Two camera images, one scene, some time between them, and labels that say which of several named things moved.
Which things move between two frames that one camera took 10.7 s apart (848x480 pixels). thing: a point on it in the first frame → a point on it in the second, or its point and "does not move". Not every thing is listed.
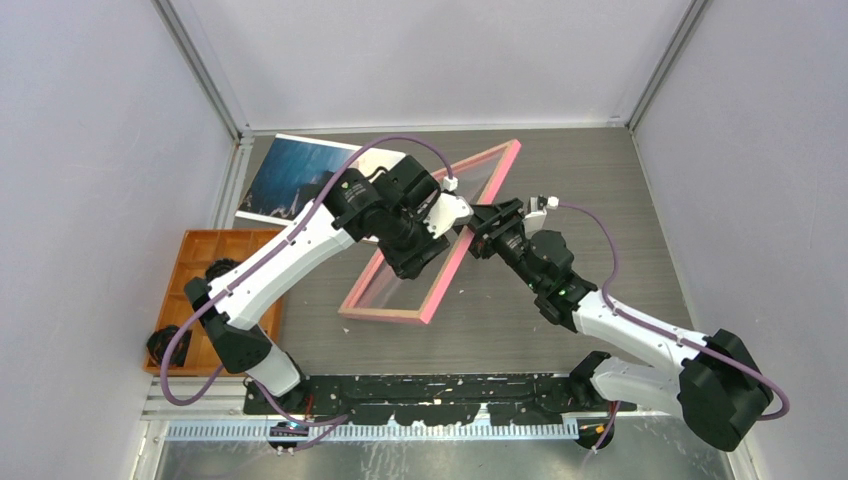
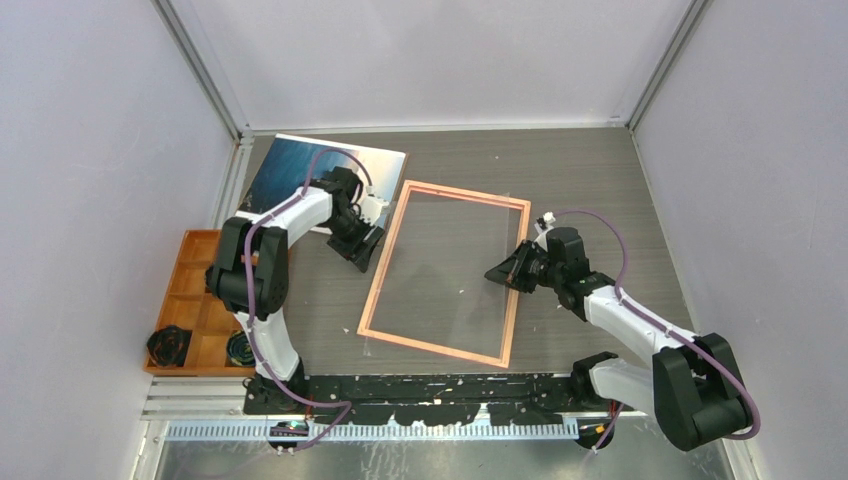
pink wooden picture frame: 458,245 → 364,328
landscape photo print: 291,171 does not move
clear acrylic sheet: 384,290 → 434,298
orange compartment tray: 199,248 does not move
